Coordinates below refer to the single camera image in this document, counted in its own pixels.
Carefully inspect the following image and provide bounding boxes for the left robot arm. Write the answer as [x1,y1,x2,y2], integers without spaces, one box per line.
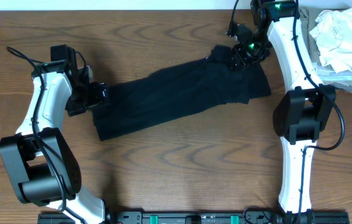
[0,45,110,223]

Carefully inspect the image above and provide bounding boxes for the light blue striped garment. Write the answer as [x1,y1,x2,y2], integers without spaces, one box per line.
[313,63,352,86]

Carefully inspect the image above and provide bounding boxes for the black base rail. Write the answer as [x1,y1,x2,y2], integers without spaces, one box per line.
[37,210,350,224]

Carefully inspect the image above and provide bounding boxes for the black t-shirt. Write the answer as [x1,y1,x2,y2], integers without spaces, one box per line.
[92,45,271,141]

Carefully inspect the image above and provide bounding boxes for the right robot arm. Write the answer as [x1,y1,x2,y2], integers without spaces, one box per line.
[227,1,349,223]

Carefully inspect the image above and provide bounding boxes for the beige folded garment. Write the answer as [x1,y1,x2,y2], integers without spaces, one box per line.
[299,7,352,93]

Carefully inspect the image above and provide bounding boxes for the white crumpled garment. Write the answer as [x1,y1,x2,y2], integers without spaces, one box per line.
[309,8,352,73]

